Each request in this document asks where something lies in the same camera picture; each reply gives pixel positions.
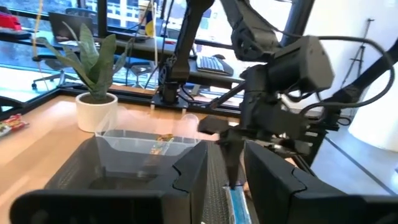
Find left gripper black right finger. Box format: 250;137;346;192
243;140;307;224

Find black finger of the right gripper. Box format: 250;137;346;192
218;138;246;190

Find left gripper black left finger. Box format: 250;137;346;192
162;140;209;224

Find blue granola bar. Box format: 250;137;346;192
223;185;253;224

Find orange green granola bar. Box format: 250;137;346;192
149;133;175;156

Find red green granola bar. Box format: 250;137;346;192
0;113;30;138

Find dark grey woven mat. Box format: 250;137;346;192
201;141;259;224

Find clear plastic bin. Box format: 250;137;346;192
94;106;201;157

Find black keyboard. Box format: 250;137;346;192
195;54;235;77

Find black tripod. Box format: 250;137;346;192
340;17;376;90

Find blue snack packets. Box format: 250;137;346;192
44;136;200;192

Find white plant pot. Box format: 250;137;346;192
75;91;119;134

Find black office chair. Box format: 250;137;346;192
30;54;82;91
113;55;157;90

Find green snake plant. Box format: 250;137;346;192
35;22;135;101

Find red box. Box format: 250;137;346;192
0;11;24;32

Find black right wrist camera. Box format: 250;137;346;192
197;114;232;136

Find yellow hanging cord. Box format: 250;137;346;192
32;0;45;60

